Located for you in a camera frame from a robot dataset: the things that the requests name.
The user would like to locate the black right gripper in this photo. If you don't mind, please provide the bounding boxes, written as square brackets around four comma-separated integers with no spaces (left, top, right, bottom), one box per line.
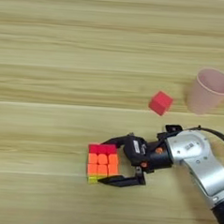
[97,128,177,191]

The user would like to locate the multicolour Rubik's cube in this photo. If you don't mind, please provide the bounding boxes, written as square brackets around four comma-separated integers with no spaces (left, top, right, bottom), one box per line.
[85,142,122,187]

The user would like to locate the small red cube block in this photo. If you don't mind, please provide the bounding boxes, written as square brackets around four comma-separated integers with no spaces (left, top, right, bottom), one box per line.
[147,90,175,117]

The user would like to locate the black box with white label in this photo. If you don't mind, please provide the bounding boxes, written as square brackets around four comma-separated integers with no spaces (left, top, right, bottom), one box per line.
[122,134,149,167]

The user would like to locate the pink plastic cup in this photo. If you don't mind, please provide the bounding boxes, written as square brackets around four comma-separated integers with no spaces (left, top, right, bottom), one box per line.
[186,66,224,117]

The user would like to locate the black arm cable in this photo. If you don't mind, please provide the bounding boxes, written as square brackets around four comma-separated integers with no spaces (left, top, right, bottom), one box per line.
[177,124,224,147]

